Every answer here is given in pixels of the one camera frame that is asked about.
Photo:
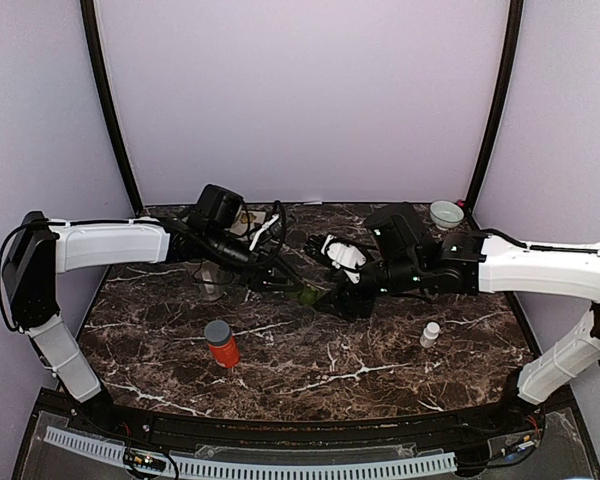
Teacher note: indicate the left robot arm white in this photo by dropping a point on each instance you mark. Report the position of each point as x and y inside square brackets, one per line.
[36, 252]

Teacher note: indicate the black left corner frame post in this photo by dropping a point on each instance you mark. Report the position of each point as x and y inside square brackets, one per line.
[103, 88]

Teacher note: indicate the black right corner frame post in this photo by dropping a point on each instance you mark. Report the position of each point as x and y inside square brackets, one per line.
[501, 88]

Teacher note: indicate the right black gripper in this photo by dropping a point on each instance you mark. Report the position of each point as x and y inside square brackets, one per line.
[346, 299]

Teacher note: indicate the grey slotted cable duct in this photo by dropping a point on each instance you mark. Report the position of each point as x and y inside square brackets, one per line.
[215, 462]

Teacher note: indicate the grey bottle cap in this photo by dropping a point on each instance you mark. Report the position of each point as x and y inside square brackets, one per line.
[217, 333]

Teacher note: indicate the small pale corner bowl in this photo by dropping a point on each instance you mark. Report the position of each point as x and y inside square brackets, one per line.
[445, 214]

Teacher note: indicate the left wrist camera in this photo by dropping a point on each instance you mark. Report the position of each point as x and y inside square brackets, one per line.
[275, 224]

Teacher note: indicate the black corner frame post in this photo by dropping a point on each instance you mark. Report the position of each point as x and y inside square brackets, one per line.
[103, 88]
[501, 88]

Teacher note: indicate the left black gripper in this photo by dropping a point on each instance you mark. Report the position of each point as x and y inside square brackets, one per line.
[275, 259]

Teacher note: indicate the black front table rail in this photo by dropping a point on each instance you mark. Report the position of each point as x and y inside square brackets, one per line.
[462, 429]

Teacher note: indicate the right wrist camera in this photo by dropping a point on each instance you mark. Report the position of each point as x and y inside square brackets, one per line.
[333, 252]

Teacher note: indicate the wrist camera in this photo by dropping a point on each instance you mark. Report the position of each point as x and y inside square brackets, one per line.
[333, 252]
[275, 224]

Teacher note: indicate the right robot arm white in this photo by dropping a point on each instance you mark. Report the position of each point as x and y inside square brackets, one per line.
[482, 261]

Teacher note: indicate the small white pill bottle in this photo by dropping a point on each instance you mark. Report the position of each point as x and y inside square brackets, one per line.
[429, 335]

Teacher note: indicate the square floral ceramic plate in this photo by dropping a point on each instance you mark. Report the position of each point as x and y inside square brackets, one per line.
[246, 222]

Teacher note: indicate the orange pill bottle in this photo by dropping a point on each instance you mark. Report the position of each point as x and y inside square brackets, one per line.
[227, 354]

